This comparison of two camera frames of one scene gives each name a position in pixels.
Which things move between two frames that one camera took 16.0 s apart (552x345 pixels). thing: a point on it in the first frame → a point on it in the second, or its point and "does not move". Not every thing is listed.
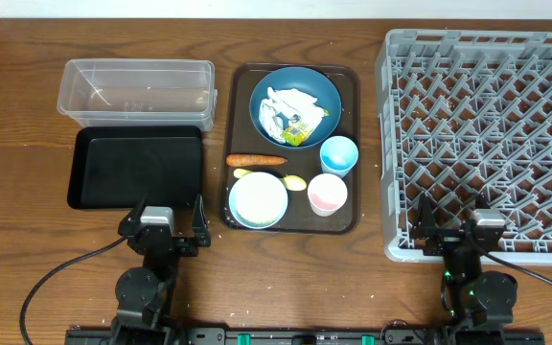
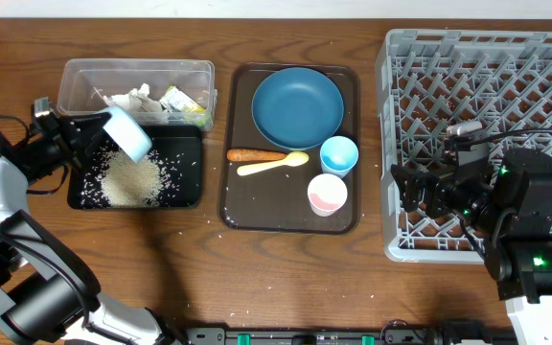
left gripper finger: [128, 225] → [86, 126]
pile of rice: [261, 196] → [127, 183]
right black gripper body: [445, 241] → [448, 197]
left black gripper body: [186, 251] → [49, 154]
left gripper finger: [199, 223] → [83, 156]
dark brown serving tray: [293, 155] does not move
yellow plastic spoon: [292, 182] → [292, 159]
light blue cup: [338, 154] does not move
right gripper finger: [424, 222] → [411, 194]
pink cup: [327, 193] does not move
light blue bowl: [258, 200] → [128, 137]
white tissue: [299, 104] → [138, 101]
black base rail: [210, 336] does not move
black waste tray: [115, 167] does not move
